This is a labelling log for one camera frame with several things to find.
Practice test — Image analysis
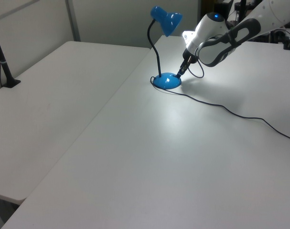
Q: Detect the blue gooseneck desk lamp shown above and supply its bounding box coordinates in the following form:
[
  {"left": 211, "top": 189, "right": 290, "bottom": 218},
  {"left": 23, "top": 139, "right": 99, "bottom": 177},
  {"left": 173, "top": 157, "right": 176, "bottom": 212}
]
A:
[{"left": 147, "top": 6, "right": 184, "bottom": 90}]

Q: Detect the black pole with table clamp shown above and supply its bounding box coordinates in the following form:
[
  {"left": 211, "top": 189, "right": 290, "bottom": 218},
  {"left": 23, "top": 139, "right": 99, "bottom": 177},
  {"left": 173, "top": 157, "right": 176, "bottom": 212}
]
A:
[{"left": 0, "top": 21, "right": 21, "bottom": 89}]

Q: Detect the grey metal partition post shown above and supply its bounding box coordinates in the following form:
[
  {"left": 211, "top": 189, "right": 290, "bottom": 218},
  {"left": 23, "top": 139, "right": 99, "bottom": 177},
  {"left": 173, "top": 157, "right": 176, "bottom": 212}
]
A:
[{"left": 64, "top": 0, "right": 81, "bottom": 42}]

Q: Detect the black equipment box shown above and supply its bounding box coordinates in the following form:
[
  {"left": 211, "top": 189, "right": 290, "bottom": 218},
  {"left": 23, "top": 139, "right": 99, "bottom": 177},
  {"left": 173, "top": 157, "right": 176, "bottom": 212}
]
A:
[{"left": 251, "top": 34, "right": 272, "bottom": 43}]

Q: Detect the grey partition rail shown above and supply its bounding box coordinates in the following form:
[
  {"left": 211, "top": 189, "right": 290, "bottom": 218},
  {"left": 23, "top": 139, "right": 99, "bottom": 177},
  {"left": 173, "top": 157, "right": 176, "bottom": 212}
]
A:
[{"left": 0, "top": 0, "right": 42, "bottom": 22}]

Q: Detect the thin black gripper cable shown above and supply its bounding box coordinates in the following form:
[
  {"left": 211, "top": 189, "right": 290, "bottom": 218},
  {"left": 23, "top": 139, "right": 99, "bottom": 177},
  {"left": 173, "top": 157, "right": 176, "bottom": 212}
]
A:
[{"left": 188, "top": 62, "right": 205, "bottom": 79}]

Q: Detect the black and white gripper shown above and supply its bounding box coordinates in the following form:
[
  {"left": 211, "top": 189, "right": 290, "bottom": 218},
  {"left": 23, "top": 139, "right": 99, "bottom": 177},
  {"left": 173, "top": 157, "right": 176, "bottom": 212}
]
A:
[{"left": 176, "top": 30, "right": 200, "bottom": 79}]

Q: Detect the black lamp power cable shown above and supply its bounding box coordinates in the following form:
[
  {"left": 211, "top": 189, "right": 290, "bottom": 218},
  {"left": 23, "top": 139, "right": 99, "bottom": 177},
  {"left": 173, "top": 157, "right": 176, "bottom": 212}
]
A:
[{"left": 150, "top": 75, "right": 290, "bottom": 143}]

